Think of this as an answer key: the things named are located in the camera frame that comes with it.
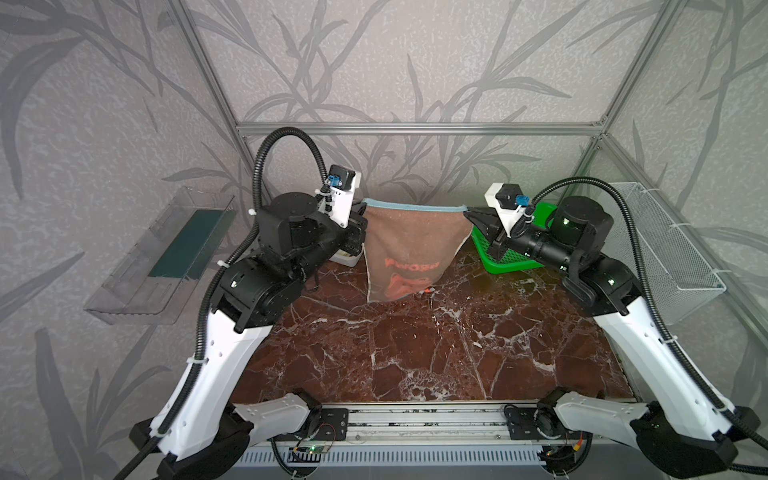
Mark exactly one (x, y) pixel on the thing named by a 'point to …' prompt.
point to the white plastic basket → (342, 257)
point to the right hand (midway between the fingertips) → (472, 199)
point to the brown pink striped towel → (409, 247)
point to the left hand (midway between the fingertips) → (367, 196)
